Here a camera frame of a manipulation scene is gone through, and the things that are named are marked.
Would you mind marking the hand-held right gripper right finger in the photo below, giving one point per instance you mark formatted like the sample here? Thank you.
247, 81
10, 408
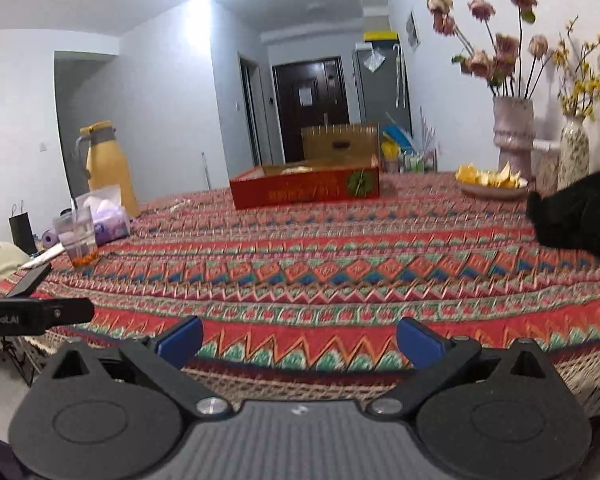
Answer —
420, 342

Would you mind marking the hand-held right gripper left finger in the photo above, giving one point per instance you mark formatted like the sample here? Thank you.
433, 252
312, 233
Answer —
180, 340

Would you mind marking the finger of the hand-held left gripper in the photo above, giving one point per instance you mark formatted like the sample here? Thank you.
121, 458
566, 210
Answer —
70, 310

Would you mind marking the red cardboard box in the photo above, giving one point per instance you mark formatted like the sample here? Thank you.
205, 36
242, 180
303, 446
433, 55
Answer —
300, 192

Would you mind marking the black phone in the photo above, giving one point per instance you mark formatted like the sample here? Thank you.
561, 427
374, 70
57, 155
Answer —
30, 280

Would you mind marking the beige cloth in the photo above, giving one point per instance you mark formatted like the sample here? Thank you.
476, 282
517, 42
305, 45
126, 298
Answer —
0, 260

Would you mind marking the clear glass cup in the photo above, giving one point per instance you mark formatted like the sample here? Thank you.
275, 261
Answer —
77, 240

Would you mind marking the purple roll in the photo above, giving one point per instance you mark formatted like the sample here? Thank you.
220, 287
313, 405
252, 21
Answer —
50, 240

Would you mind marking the black paper bag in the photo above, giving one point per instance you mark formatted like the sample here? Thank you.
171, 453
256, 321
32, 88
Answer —
24, 230

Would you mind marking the purple tissue pack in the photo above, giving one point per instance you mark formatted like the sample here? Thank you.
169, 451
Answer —
112, 225

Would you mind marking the white drinking straw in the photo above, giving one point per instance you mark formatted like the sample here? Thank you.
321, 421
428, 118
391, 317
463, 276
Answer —
73, 210

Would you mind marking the yellow thermos jug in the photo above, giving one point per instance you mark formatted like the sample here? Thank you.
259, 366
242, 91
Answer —
112, 170

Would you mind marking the orange peels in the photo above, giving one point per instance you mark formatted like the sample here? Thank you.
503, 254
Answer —
480, 176

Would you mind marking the cluttered storage rack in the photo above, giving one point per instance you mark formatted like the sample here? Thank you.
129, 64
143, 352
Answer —
410, 160

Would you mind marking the black cloth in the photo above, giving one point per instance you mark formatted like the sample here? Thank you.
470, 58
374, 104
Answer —
580, 220

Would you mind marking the clear storage jar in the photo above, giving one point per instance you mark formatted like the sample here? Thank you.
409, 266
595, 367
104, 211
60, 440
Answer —
547, 175

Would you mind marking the pink ribbed vase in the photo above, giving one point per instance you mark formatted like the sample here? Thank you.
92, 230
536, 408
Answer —
514, 135

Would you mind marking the grey side door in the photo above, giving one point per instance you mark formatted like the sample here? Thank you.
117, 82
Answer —
250, 120

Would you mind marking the dark brown entrance door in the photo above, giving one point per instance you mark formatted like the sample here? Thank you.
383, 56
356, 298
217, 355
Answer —
320, 130

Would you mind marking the floral patterned vase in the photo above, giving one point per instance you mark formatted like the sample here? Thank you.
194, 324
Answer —
573, 155

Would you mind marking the grey fridge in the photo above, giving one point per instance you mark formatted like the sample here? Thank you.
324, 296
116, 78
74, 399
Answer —
380, 95

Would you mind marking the white folded umbrella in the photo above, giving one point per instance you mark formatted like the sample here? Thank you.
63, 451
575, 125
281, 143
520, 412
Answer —
400, 75

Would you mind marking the white door notice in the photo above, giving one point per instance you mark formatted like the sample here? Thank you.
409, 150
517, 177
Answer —
305, 96

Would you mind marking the clear plastic bag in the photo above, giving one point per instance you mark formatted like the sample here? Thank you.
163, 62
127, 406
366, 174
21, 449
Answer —
374, 60

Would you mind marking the yellow blossom branches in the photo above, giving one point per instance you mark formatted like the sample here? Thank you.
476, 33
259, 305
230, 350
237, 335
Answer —
580, 90

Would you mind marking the yellow box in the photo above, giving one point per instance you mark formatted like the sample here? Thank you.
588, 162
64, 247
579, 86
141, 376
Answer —
380, 36

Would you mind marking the dried pink roses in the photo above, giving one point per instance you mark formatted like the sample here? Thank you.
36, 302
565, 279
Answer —
505, 45

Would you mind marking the white wall frame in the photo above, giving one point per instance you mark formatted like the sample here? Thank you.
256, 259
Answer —
413, 30

